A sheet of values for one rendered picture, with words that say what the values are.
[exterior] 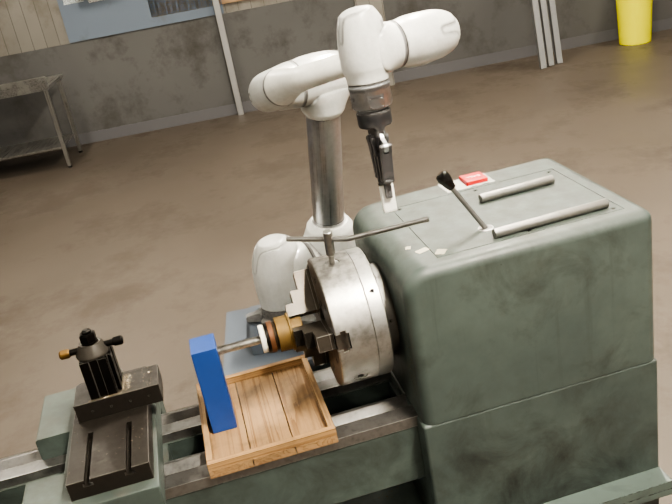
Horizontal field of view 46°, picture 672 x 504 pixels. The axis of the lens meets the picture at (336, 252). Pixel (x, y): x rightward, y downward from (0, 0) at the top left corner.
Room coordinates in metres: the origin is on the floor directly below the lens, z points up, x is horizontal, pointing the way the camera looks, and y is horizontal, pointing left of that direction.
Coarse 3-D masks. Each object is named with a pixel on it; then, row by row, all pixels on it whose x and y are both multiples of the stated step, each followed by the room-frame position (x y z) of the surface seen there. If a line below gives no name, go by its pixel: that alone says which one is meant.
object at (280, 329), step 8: (280, 320) 1.68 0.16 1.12; (288, 320) 1.67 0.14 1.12; (296, 320) 1.69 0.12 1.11; (264, 328) 1.67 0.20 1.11; (272, 328) 1.67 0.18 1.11; (280, 328) 1.66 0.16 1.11; (288, 328) 1.66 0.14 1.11; (272, 336) 1.65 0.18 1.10; (280, 336) 1.65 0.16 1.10; (288, 336) 1.65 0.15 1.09; (272, 344) 1.65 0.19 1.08; (280, 344) 1.65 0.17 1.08; (288, 344) 1.65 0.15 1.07
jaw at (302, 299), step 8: (296, 272) 1.77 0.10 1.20; (304, 272) 1.77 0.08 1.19; (296, 280) 1.75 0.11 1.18; (304, 280) 1.75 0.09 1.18; (312, 280) 1.76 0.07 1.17; (296, 288) 1.77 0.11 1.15; (304, 288) 1.74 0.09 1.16; (312, 288) 1.74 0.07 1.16; (296, 296) 1.73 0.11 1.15; (304, 296) 1.73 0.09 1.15; (312, 296) 1.73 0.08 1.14; (288, 304) 1.72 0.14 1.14; (296, 304) 1.72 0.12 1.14; (304, 304) 1.72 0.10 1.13; (312, 304) 1.72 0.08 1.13; (288, 312) 1.70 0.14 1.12; (296, 312) 1.70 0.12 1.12; (304, 312) 1.70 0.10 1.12; (312, 312) 1.72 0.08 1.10
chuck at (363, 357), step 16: (320, 256) 1.75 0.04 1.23; (336, 256) 1.72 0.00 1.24; (320, 272) 1.66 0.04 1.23; (336, 272) 1.66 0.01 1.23; (352, 272) 1.65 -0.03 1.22; (320, 288) 1.64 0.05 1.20; (336, 288) 1.62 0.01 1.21; (352, 288) 1.61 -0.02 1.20; (320, 304) 1.69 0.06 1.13; (336, 304) 1.59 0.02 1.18; (352, 304) 1.59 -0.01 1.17; (336, 320) 1.57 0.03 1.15; (352, 320) 1.57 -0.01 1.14; (368, 320) 1.57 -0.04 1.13; (352, 336) 1.56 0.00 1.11; (368, 336) 1.56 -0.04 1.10; (336, 352) 1.58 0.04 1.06; (352, 352) 1.55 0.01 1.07; (368, 352) 1.56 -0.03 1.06; (336, 368) 1.64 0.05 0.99; (352, 368) 1.56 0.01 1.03; (368, 368) 1.58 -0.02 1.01
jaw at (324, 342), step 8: (320, 320) 1.67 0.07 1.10; (296, 328) 1.65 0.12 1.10; (304, 328) 1.64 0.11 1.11; (312, 328) 1.63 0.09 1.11; (320, 328) 1.62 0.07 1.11; (328, 328) 1.61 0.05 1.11; (296, 336) 1.63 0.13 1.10; (304, 336) 1.61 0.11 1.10; (312, 336) 1.61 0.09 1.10; (320, 336) 1.57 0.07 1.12; (328, 336) 1.57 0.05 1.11; (336, 336) 1.56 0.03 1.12; (344, 336) 1.56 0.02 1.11; (296, 344) 1.64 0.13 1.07; (304, 344) 1.63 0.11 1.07; (312, 344) 1.61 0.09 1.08; (320, 344) 1.57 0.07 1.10; (328, 344) 1.57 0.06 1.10; (336, 344) 1.57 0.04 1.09; (344, 344) 1.56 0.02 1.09; (320, 352) 1.56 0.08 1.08
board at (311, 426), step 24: (288, 360) 1.86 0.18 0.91; (240, 384) 1.82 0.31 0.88; (264, 384) 1.79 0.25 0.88; (288, 384) 1.77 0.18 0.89; (312, 384) 1.72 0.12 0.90; (240, 408) 1.70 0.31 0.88; (264, 408) 1.68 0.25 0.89; (288, 408) 1.66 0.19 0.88; (312, 408) 1.64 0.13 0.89; (240, 432) 1.60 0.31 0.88; (264, 432) 1.58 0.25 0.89; (288, 432) 1.57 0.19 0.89; (312, 432) 1.52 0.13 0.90; (336, 432) 1.52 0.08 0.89; (216, 456) 1.53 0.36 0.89; (240, 456) 1.48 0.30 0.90; (264, 456) 1.49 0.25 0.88; (288, 456) 1.50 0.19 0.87
